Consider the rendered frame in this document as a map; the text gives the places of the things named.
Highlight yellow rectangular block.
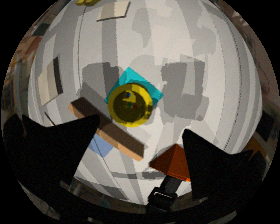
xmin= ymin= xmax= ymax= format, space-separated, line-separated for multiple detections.
xmin=75 ymin=0 xmax=101 ymax=6

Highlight brown wooden bar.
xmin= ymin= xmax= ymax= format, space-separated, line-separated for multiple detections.
xmin=69 ymin=97 xmax=144 ymax=162

